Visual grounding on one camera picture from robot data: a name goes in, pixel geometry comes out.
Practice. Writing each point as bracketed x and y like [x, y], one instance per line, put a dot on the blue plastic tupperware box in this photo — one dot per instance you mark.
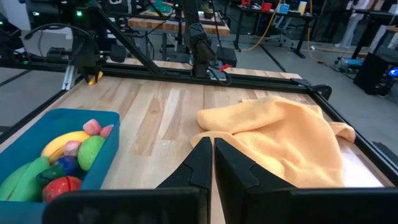
[102, 174]

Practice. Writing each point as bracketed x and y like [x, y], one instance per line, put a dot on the red toy tomato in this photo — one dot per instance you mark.
[60, 188]

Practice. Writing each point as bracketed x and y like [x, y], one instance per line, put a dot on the black aluminium table frame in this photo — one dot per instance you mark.
[248, 81]

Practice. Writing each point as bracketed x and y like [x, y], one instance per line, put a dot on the small pink toy piece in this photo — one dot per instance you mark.
[92, 127]
[107, 131]
[72, 148]

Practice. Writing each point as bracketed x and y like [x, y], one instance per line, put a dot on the yellow toy banana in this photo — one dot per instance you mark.
[62, 141]

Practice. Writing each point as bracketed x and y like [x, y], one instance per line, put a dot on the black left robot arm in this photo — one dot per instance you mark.
[199, 40]

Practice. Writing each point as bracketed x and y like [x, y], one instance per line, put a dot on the background black desk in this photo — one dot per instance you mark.
[273, 15]

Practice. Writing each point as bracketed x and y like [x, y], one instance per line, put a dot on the orange cloth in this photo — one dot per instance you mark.
[280, 133]

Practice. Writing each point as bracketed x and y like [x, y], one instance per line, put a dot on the purple toy eggplant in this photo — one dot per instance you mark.
[68, 165]

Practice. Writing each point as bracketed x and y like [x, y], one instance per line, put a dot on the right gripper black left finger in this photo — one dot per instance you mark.
[192, 177]

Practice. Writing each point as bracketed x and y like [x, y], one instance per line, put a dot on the green toy cucumber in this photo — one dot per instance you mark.
[25, 183]

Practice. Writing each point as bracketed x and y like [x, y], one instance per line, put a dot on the red cup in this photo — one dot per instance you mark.
[266, 7]

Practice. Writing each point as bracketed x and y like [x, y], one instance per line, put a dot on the light green toy lime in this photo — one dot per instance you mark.
[90, 152]

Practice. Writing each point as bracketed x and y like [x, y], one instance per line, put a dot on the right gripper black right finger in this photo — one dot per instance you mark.
[236, 186]

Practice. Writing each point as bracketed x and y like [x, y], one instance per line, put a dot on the background wooden table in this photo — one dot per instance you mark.
[174, 25]

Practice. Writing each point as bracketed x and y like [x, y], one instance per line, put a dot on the small yellow toy corn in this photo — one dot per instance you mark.
[94, 80]

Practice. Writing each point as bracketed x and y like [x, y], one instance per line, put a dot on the black computer tower blue light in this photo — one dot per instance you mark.
[370, 73]

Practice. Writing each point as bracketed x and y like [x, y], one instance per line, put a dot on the small background potted plant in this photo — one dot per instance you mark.
[207, 12]

